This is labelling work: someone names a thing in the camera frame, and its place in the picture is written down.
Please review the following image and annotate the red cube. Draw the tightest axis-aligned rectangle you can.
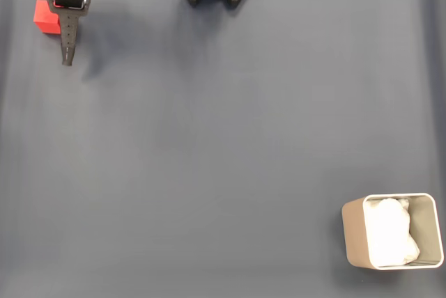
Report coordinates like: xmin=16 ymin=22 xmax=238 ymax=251
xmin=33 ymin=0 xmax=63 ymax=36

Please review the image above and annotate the beige box with white rim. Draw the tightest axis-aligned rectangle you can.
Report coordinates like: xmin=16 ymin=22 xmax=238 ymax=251
xmin=341 ymin=192 xmax=445 ymax=271

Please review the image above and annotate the crumpled white paper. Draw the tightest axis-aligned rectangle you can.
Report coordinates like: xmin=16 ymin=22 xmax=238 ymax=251
xmin=365 ymin=197 xmax=421 ymax=267

